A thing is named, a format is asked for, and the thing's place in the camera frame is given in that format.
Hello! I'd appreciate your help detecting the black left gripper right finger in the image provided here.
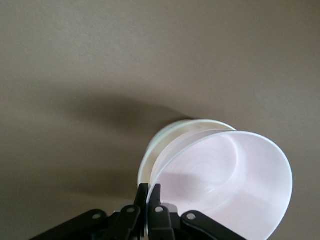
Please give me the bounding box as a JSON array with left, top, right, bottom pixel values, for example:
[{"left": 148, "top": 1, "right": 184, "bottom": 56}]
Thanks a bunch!
[{"left": 148, "top": 184, "right": 247, "bottom": 240}]

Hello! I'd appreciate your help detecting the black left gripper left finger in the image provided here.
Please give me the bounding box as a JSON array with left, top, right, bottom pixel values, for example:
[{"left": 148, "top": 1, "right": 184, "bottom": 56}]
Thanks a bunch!
[{"left": 29, "top": 183, "right": 150, "bottom": 240}]

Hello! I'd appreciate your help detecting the pale pink plastic bowl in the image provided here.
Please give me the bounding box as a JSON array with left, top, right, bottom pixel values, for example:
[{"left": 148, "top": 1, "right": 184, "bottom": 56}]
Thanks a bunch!
[{"left": 149, "top": 129, "right": 294, "bottom": 240}]

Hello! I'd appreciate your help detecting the white plastic bowl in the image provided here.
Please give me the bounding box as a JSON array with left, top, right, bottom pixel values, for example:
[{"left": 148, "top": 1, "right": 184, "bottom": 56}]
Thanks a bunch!
[{"left": 137, "top": 119, "right": 237, "bottom": 188}]

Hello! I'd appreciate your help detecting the brown table cover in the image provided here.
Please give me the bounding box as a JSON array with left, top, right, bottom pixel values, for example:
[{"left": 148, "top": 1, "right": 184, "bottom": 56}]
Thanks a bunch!
[{"left": 0, "top": 0, "right": 320, "bottom": 240}]

